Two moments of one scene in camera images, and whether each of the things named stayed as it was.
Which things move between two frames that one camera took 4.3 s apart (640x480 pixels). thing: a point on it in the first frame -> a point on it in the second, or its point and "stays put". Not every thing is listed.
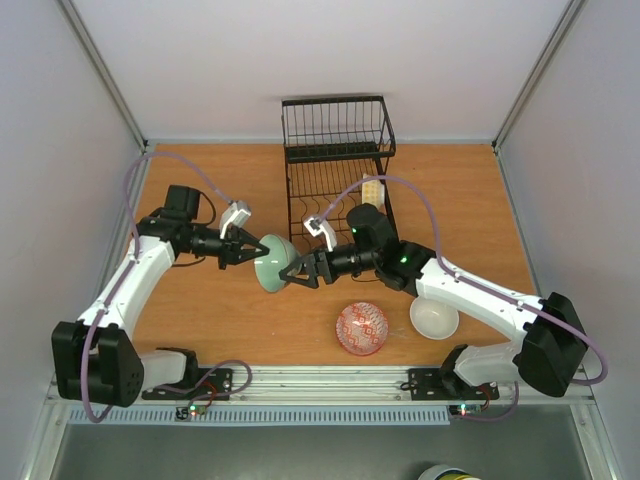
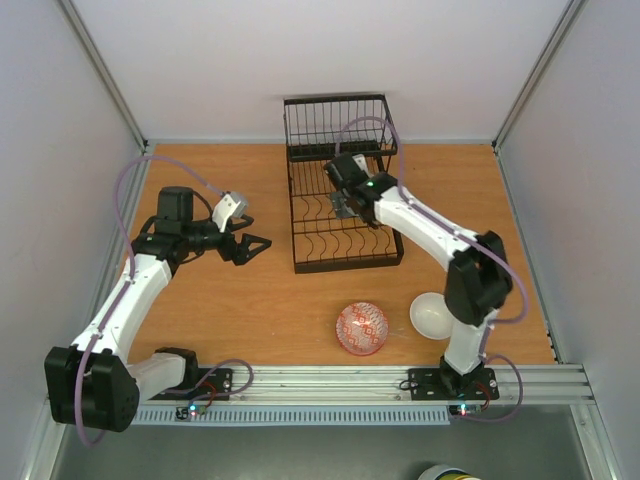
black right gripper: (321, 266) -> (347, 201)
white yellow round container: (445, 472) stays put
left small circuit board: (192, 410) stays put
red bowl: (361, 328) stays put
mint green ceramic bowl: (281, 254) -> (339, 201)
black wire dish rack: (334, 151) stays put
